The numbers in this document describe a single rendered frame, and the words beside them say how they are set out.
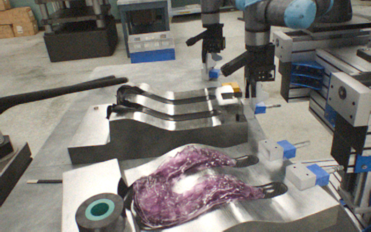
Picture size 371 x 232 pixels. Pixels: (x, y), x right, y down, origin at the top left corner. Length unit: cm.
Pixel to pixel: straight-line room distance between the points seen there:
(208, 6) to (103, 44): 367
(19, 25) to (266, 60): 681
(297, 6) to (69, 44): 429
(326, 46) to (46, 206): 108
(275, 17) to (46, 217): 75
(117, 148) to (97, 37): 400
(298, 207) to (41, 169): 68
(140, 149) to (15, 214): 33
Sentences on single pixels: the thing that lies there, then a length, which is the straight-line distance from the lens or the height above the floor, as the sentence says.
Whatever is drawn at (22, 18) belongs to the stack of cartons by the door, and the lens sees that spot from 744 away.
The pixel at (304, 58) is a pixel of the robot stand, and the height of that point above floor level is 91.
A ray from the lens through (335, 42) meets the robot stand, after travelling 131.
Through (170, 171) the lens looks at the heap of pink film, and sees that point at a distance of 66.
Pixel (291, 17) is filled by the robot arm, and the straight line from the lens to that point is 85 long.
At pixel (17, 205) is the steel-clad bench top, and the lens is 87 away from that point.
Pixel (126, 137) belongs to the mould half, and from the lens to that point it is 85.
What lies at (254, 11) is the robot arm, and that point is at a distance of 91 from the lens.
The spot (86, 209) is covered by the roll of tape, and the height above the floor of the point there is 94.
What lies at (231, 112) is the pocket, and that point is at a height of 87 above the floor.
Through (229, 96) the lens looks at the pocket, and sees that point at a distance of 102.
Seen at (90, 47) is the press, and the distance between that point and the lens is 486.
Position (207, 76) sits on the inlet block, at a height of 82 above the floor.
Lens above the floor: 131
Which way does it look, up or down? 27 degrees down
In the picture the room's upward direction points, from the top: 5 degrees counter-clockwise
